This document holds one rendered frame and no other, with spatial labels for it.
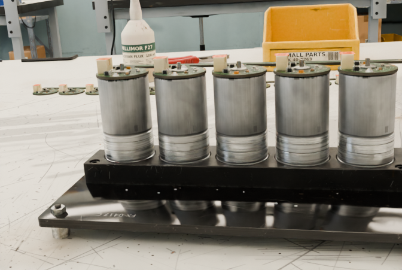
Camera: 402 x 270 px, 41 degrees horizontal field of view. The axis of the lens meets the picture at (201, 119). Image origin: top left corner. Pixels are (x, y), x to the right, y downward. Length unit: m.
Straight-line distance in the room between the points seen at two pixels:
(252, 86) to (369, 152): 0.06
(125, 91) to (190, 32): 4.48
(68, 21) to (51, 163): 4.58
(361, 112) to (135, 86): 0.10
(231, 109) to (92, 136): 0.16
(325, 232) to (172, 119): 0.09
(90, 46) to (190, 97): 4.65
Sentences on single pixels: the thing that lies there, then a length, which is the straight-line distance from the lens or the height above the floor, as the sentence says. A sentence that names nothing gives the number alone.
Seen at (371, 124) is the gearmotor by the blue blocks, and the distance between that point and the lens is 0.24.
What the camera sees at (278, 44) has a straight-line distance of 0.57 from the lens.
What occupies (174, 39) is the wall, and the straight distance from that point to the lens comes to 4.75.
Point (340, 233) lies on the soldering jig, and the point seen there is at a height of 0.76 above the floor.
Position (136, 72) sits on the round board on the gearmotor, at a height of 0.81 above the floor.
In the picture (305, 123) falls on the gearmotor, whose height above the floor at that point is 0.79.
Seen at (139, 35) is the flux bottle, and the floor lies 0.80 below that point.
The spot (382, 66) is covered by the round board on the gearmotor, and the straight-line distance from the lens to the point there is 0.25.
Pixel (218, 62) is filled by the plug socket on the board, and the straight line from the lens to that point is 0.24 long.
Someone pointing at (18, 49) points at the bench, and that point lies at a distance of 2.85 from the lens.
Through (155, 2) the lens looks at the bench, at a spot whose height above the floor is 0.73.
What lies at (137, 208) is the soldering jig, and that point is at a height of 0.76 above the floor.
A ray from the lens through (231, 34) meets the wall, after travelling 4.72.
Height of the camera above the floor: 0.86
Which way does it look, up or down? 15 degrees down
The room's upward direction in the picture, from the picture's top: 3 degrees counter-clockwise
